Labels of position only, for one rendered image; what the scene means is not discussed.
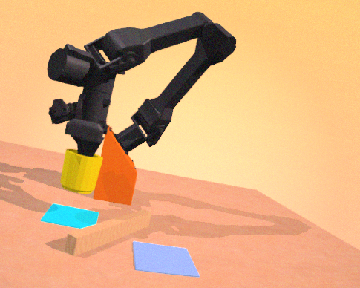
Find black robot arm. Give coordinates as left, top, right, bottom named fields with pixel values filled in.
left=47, top=11, right=237, bottom=155

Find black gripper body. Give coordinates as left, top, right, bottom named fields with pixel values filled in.
left=65, top=89, right=112, bottom=141

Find tan rectangular bar with dark middle band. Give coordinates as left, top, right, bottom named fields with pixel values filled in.
left=65, top=210, right=151, bottom=257

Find yellow cup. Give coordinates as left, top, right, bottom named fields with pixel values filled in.
left=60, top=149, right=103, bottom=194

